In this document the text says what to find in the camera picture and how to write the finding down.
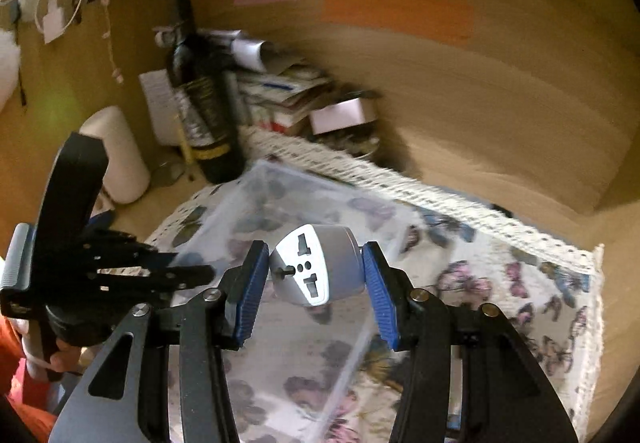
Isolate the clear plastic storage box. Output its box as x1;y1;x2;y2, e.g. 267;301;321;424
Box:
165;161;413;442

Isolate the dark wine bottle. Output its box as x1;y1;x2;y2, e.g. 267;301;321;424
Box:
167;0;245;184

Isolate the orange sticky note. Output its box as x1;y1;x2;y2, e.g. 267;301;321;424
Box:
322;0;474;46

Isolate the grey travel plug adapter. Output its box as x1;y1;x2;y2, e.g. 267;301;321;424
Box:
269;224;364;307

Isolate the person's left hand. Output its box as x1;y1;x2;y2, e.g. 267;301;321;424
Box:
9;319;101;382

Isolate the white notepad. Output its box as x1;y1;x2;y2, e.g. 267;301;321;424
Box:
139;70;179;147

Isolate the butterfly print table cloth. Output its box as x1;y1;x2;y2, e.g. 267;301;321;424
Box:
150;129;603;442

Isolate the stack of papers and books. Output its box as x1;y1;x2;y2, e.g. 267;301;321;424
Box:
199;28;384;159

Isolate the small pink box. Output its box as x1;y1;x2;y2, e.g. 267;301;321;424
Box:
309;97;378;135

